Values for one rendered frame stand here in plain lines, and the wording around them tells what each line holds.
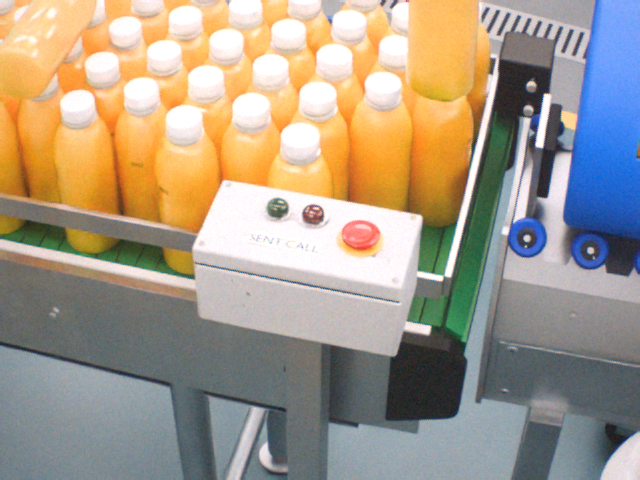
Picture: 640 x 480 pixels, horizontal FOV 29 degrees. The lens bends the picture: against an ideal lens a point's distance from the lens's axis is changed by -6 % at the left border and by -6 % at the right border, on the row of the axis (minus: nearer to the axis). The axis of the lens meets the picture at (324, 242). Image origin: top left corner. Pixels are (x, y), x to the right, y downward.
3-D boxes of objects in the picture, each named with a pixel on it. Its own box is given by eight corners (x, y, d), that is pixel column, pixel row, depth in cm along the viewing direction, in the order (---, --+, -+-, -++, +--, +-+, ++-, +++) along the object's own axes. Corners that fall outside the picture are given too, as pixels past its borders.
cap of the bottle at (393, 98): (408, 93, 141) (408, 81, 140) (386, 110, 139) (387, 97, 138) (379, 79, 143) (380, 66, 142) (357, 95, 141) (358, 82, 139)
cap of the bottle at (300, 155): (273, 146, 135) (273, 133, 133) (302, 130, 136) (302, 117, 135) (297, 165, 132) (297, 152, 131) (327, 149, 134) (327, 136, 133)
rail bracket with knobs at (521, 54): (541, 139, 165) (550, 77, 158) (488, 128, 167) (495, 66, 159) (549, 94, 172) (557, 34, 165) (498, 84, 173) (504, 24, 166)
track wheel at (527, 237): (549, 222, 142) (549, 220, 144) (511, 214, 143) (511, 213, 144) (542, 261, 142) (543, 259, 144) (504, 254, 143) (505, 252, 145)
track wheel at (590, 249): (600, 224, 141) (600, 222, 143) (565, 240, 142) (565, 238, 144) (615, 260, 141) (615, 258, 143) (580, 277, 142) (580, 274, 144)
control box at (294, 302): (395, 359, 126) (402, 286, 119) (197, 319, 129) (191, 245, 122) (416, 285, 133) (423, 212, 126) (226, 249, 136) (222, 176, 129)
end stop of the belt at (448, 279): (448, 296, 139) (451, 277, 137) (441, 295, 139) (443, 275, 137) (500, 77, 166) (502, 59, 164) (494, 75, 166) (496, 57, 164)
